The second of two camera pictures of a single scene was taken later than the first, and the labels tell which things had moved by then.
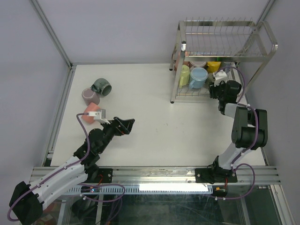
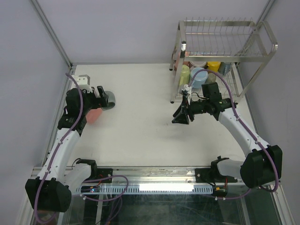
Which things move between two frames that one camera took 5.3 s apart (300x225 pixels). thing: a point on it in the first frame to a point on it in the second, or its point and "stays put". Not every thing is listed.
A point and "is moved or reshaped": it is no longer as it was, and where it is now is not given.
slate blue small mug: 227,64 is moved or reshaped
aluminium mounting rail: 264,175 stays put
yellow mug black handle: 213,66 stays put
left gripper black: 125,125 to 98,102
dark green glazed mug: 102,86 to 111,100
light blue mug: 198,77 stays put
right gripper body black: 217,91 to 198,107
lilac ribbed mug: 198,63 stays put
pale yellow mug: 185,75 stays put
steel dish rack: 206,45 stays put
